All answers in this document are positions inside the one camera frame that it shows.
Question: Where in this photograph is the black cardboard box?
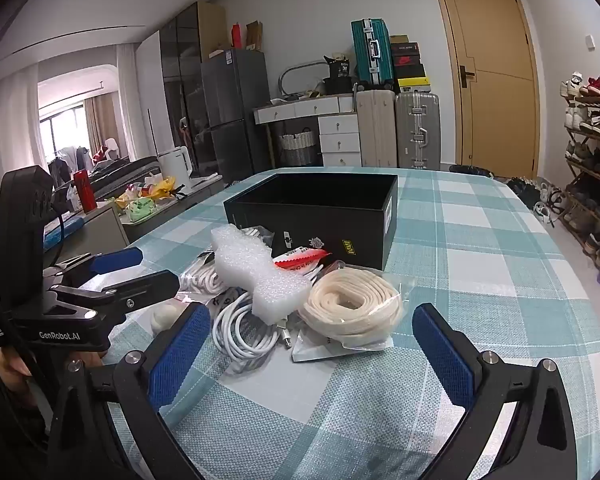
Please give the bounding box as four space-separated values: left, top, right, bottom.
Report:
223 173 399 272

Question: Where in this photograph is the white foam piece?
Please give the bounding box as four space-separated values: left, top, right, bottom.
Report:
211 225 313 325

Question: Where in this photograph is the silver suitcase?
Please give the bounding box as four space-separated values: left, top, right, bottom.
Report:
395 91 442 171

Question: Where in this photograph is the black doormat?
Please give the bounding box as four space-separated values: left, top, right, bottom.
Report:
450 163 495 178

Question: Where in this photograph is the grey side cabinet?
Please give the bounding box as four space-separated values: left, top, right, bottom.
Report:
42 202 131 263

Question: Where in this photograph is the wooden door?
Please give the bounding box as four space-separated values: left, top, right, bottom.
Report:
430 0 541 180

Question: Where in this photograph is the white electric kettle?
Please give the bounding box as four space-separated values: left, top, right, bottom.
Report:
158 146 193 186

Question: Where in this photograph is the brown curtain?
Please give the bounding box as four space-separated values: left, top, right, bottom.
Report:
83 95 121 161

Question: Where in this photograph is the yellow black box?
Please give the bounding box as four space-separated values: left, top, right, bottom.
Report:
396 76 431 93

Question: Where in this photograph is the cream strap coil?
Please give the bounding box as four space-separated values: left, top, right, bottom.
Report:
292 260 413 363

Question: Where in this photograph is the black shoe box red logo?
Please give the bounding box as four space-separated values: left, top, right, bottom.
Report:
391 42 422 67

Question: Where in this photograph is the green snack pack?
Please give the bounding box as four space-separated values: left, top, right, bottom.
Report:
122 195 153 223

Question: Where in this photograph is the beige suitcase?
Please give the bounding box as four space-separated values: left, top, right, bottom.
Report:
355 89 397 168

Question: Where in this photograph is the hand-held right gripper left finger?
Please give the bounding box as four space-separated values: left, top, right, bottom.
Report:
47 301 213 480

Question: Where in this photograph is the red white snack packet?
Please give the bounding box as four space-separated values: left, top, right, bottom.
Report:
272 246 341 281

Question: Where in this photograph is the white charging cable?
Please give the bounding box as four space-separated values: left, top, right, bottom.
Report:
212 287 293 376

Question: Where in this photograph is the shoe rack with shoes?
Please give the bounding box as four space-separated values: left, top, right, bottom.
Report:
560 70 600 271

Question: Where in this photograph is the white desk with drawers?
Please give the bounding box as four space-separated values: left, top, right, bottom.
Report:
252 95 363 167

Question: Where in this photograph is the person's left hand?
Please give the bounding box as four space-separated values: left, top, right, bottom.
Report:
0 344 106 388

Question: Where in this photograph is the woven storage basket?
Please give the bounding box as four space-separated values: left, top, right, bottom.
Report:
279 129 322 167

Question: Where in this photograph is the pile of shoes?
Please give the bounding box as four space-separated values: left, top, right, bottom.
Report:
507 176 566 223

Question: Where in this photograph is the teal suitcase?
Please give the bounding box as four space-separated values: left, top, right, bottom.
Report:
351 18 393 86

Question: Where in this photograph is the yellow plastic bag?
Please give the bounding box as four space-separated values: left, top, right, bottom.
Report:
150 176 177 198

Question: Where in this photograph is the blue packet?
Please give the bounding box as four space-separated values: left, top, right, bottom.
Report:
44 215 86 248

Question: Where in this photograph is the black open suitcase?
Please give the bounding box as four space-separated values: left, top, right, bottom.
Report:
87 156 161 196

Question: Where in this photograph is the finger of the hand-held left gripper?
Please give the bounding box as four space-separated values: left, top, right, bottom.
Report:
47 269 182 323
42 246 145 286

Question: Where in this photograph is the oval metal frame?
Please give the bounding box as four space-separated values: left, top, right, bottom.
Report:
278 60 331 98

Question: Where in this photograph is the clear printed plastic bag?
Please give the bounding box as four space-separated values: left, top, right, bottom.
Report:
242 226 276 248

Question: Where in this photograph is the white printed pouch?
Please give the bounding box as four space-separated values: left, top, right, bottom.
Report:
290 332 396 363

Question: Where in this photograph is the white coiled cable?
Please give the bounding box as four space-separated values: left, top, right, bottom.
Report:
180 252 241 296

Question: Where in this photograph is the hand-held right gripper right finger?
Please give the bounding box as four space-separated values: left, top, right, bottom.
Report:
411 302 578 480

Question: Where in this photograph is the black bag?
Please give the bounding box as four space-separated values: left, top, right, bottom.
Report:
325 57 353 95

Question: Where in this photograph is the grey refrigerator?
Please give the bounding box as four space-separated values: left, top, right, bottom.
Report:
200 48 271 178

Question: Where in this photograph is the dark glass cabinet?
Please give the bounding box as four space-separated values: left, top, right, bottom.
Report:
159 2 226 176

